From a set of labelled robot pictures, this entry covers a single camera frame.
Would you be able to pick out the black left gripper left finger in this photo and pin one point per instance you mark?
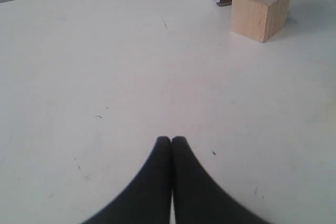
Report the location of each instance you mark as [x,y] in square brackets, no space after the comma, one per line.
[147,198]

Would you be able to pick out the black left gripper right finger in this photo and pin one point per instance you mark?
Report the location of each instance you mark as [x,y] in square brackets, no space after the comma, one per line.
[197,197]

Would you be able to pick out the light wooden cube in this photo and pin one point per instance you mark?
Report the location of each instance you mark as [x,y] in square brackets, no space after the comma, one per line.
[258,19]

